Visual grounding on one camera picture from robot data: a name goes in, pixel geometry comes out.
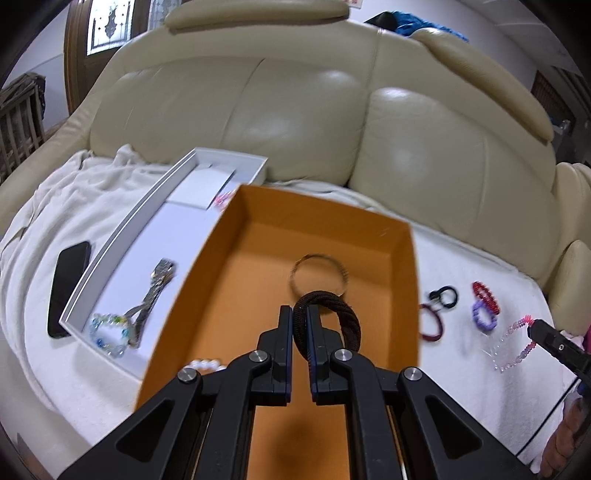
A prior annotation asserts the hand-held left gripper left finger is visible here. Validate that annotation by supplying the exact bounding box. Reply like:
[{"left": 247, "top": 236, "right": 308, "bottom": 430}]
[{"left": 58, "top": 305, "right": 295, "bottom": 480}]

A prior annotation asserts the silver wristwatch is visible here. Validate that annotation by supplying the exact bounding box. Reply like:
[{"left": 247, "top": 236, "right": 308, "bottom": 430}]
[{"left": 124, "top": 258, "right": 177, "bottom": 348}]

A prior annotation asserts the black hair tie with ring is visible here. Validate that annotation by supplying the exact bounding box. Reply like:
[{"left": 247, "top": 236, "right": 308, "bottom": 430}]
[{"left": 427, "top": 285, "right": 459, "bottom": 311}]

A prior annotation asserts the beige leather sofa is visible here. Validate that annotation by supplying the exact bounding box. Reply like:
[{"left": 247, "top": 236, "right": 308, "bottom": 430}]
[{"left": 0, "top": 0, "right": 591, "bottom": 324}]

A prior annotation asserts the purple bead bracelet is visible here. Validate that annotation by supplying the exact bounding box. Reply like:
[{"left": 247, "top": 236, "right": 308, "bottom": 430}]
[{"left": 471, "top": 300, "right": 499, "bottom": 332}]

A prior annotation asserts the pink spiral hair tie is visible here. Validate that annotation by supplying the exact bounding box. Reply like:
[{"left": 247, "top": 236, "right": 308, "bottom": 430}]
[{"left": 492, "top": 314, "right": 539, "bottom": 372}]

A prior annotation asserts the black cloth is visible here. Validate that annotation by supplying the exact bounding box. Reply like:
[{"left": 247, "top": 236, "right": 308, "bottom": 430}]
[{"left": 364, "top": 12, "right": 399, "bottom": 31}]

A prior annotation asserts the white cardboard box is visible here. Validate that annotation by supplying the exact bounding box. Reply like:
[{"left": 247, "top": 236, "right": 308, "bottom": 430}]
[{"left": 60, "top": 147, "right": 269, "bottom": 384}]

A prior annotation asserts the white blanket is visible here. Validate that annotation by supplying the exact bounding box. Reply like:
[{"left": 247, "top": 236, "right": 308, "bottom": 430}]
[{"left": 0, "top": 144, "right": 583, "bottom": 480}]

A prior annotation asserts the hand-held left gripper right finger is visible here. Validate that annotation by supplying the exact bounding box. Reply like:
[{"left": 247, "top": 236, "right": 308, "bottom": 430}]
[{"left": 306, "top": 305, "right": 541, "bottom": 480}]

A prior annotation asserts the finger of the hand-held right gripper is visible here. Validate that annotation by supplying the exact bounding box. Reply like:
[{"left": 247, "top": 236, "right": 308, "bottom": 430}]
[{"left": 526, "top": 319, "right": 591, "bottom": 384}]

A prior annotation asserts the black smartphone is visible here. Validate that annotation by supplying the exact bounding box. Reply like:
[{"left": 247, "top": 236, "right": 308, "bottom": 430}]
[{"left": 47, "top": 240, "right": 92, "bottom": 339}]

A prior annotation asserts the wooden stained glass door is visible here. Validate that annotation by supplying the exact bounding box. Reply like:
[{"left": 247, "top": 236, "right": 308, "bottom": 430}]
[{"left": 65, "top": 0, "right": 164, "bottom": 116}]

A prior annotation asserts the blue cloth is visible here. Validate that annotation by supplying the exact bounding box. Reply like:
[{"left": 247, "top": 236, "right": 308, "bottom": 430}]
[{"left": 390, "top": 10, "right": 469, "bottom": 43}]

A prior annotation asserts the white pearl bracelet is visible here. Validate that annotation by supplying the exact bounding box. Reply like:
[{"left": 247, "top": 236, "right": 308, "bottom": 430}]
[{"left": 182, "top": 358, "right": 228, "bottom": 372}]

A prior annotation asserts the thin metal bangle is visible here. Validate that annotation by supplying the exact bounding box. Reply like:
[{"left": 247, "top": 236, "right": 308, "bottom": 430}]
[{"left": 290, "top": 254, "right": 350, "bottom": 298}]

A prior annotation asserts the white card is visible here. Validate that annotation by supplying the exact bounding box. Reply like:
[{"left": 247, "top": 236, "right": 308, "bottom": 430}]
[{"left": 165, "top": 168, "right": 235, "bottom": 210}]

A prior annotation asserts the clear crystal bead bracelet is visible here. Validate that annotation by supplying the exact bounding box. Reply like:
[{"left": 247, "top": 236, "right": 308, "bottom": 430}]
[{"left": 88, "top": 311, "right": 134, "bottom": 357}]

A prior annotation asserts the brown hair tie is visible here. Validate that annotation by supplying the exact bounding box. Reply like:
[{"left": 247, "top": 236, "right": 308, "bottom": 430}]
[{"left": 294, "top": 291, "right": 363, "bottom": 363}]

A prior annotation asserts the red bead bracelet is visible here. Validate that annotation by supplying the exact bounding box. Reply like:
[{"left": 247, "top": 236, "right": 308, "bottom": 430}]
[{"left": 471, "top": 281, "right": 502, "bottom": 315}]

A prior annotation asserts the person's right hand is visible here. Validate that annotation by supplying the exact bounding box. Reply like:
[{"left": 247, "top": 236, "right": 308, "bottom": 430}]
[{"left": 540, "top": 397, "right": 585, "bottom": 477}]

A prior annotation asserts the dark red hair tie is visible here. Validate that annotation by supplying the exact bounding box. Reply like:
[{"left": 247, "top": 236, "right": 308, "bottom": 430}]
[{"left": 418, "top": 302, "right": 446, "bottom": 343}]

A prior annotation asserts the orange cardboard box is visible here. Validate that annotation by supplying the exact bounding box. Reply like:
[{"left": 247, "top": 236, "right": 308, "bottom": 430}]
[{"left": 134, "top": 184, "right": 423, "bottom": 480}]

